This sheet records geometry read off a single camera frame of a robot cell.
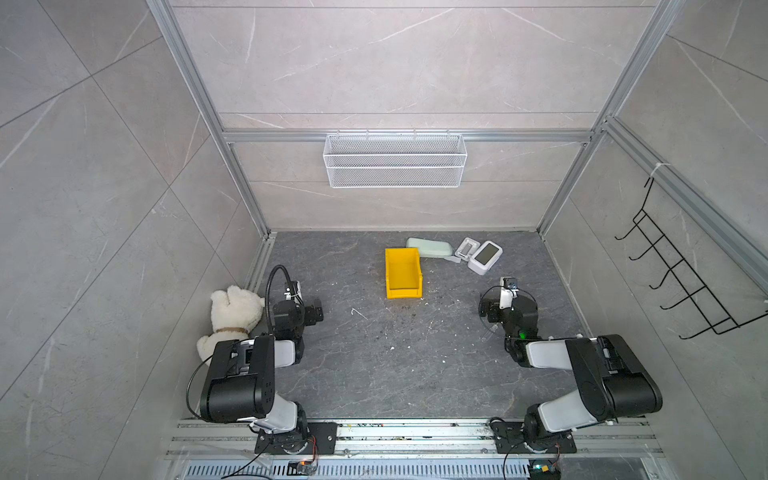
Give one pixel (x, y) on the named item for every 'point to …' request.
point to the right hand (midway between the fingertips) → (496, 290)
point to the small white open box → (467, 248)
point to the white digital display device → (486, 257)
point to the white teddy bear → (234, 313)
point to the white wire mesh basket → (394, 161)
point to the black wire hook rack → (719, 320)
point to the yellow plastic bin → (404, 279)
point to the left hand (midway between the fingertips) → (300, 294)
